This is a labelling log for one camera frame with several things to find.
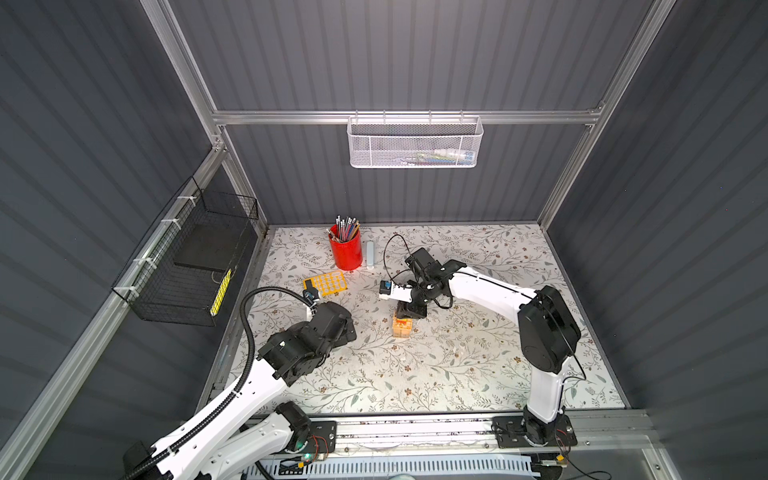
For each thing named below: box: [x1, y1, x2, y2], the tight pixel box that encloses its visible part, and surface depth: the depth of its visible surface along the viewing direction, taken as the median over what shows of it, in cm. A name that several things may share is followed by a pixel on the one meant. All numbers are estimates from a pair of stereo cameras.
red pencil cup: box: [329, 224, 363, 271], surface depth 103 cm
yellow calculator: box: [302, 270, 348, 297], surface depth 104 cm
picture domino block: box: [392, 317, 413, 338], surface depth 91 cm
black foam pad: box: [173, 222, 249, 271], surface depth 77 cm
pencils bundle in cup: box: [326, 214, 361, 243], surface depth 104 cm
